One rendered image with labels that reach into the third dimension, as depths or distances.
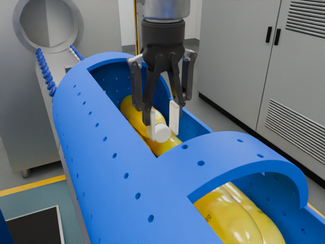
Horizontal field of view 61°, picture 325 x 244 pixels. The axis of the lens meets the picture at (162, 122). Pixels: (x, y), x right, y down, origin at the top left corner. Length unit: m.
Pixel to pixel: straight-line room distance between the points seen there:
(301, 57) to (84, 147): 1.91
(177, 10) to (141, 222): 0.32
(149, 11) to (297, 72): 1.83
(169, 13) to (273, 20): 1.93
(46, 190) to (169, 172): 1.95
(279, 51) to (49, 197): 1.99
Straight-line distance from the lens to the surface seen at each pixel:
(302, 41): 2.17
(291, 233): 0.48
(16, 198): 2.23
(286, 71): 2.28
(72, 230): 1.89
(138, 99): 0.50
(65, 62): 1.70
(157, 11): 0.45
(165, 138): 0.58
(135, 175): 0.31
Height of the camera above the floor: 1.40
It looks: 29 degrees down
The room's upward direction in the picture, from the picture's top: straight up
